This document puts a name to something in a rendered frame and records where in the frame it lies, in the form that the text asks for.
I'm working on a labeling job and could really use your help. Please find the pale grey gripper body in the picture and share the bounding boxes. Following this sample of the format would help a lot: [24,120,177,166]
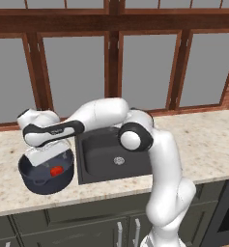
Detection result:
[24,141,68,168]

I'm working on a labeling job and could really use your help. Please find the red tomato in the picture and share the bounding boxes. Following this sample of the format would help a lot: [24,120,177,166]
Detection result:
[49,165,65,178]

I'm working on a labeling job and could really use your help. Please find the dark blue-grey pot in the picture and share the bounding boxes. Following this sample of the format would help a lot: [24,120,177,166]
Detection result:
[17,145,76,196]

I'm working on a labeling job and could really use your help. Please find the dark grey sink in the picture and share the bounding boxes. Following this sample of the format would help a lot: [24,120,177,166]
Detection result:
[73,126,154,186]

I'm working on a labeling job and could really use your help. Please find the dark green drawer front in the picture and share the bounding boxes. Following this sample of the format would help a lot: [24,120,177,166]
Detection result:
[0,214,17,240]
[10,192,154,227]

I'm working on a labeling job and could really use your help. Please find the dark green cupboard door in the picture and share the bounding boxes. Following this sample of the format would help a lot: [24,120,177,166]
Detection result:
[183,200,220,247]
[129,211,157,247]
[19,217,129,247]

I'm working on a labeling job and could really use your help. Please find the black appliance door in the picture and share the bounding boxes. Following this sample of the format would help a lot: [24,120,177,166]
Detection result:
[200,178,229,247]

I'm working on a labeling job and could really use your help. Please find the silver cupboard handle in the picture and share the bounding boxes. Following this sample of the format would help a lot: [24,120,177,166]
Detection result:
[116,221,124,247]
[133,218,142,247]

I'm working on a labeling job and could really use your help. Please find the brown wooden window frame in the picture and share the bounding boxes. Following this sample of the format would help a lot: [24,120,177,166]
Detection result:
[0,0,229,133]

